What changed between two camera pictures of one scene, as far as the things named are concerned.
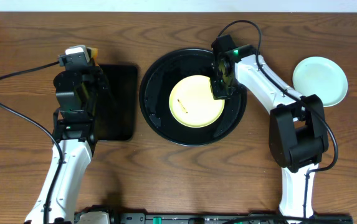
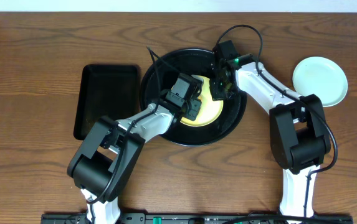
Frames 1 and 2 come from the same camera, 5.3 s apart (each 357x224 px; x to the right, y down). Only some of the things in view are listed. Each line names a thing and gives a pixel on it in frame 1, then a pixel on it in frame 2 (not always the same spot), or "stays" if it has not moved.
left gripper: (80, 72) -> (194, 107)
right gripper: (216, 93) stays
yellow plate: (192, 102) stays
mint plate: (321, 76) stays
